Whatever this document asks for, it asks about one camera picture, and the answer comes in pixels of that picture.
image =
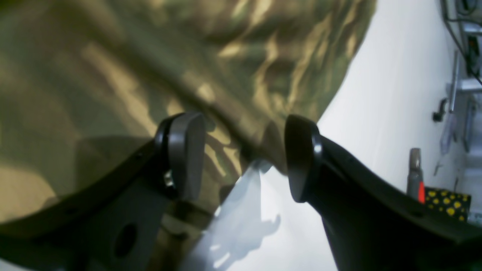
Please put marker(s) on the camouflage T-shirt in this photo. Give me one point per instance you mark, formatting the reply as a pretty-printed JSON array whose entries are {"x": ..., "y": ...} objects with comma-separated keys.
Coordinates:
[{"x": 84, "y": 83}]

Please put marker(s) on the black yellow dotted box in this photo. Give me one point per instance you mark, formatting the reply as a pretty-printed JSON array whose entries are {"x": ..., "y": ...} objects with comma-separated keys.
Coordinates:
[{"x": 455, "y": 205}]

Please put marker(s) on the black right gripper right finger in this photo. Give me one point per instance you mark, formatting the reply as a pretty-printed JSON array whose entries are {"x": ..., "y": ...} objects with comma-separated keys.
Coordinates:
[{"x": 370, "y": 225}]

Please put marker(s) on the grey tool with red tip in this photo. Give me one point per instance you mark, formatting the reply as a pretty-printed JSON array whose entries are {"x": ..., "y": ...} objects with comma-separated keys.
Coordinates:
[{"x": 415, "y": 183}]

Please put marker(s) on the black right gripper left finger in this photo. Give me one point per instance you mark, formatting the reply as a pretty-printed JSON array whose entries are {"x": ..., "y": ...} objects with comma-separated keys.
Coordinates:
[{"x": 113, "y": 224}]

